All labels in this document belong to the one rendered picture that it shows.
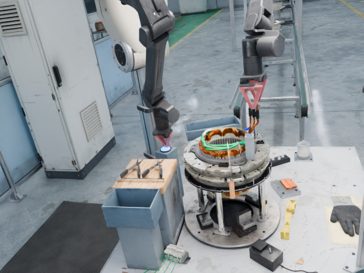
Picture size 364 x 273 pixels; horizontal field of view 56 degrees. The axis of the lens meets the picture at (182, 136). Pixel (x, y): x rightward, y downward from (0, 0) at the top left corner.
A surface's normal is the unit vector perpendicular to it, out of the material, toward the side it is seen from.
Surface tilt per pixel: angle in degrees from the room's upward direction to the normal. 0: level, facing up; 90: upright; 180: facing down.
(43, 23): 90
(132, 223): 90
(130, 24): 90
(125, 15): 90
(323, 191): 0
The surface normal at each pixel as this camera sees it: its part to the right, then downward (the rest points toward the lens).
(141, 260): -0.22, 0.44
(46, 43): 0.96, -0.01
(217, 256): -0.14, -0.90
